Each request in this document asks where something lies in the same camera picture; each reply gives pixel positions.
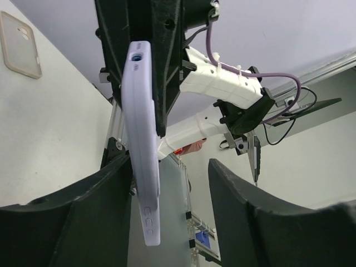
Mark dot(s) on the aluminium front rail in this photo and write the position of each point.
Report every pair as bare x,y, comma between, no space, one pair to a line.
318,73

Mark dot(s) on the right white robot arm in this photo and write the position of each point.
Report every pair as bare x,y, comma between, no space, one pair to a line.
213,99

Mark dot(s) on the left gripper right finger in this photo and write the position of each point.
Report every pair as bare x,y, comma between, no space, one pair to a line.
255,228

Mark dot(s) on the lilac phone case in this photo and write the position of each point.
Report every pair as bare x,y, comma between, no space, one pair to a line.
139,112

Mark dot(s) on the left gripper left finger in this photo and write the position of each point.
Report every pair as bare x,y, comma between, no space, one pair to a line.
84,224

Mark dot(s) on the beige phone case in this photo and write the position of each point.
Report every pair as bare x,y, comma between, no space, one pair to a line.
19,47

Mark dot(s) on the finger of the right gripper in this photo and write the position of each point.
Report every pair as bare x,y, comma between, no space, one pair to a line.
113,30
167,50

